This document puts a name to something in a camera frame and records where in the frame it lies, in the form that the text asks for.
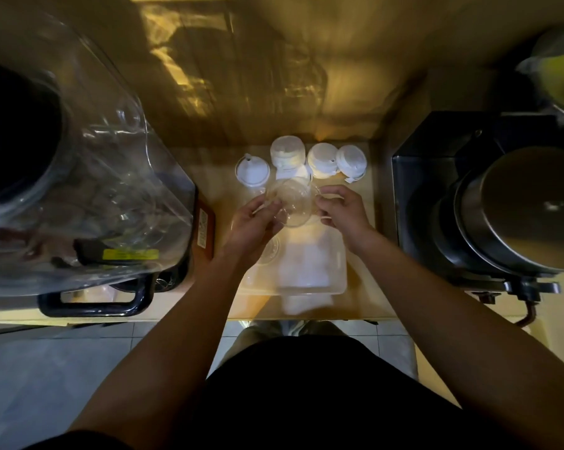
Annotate person's right hand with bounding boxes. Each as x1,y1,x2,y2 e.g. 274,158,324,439
314,184,381,256

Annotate jar with yellow-green contents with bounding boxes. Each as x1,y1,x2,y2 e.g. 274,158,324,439
516,27,564,120

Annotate blender with clear cover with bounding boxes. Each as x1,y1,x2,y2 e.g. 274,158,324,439
0,13,196,298

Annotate tall stack of white lids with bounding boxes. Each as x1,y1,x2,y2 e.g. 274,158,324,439
269,135,307,170

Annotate black blender jar top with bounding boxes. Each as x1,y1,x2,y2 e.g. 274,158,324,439
0,58,65,202

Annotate black lever handle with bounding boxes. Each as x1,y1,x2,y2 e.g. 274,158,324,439
516,299,538,329

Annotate steel round pot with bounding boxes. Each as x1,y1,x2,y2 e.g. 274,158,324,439
431,146,564,279

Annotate person's black shirt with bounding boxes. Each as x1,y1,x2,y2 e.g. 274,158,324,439
24,334,531,450

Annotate clear plastic bag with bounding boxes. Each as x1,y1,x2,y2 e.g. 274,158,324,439
61,283,119,305

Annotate person's left hand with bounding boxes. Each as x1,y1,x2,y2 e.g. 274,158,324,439
218,194,285,273

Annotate person's left forearm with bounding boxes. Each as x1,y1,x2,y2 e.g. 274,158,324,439
71,252,264,450

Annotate clear dome lids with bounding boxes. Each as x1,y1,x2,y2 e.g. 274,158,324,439
256,234,282,267
265,177,321,229

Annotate person's grey trousers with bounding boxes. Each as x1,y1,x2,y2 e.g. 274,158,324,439
216,319,353,371

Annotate person's right forearm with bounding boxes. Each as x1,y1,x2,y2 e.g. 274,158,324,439
352,231,564,450

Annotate white plastic tray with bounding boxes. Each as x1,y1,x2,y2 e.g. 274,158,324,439
237,215,348,297

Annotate steel pot machine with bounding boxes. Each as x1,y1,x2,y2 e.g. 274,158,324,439
392,112,564,296

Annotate black cover handle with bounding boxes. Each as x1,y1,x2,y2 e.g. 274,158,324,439
37,271,156,318

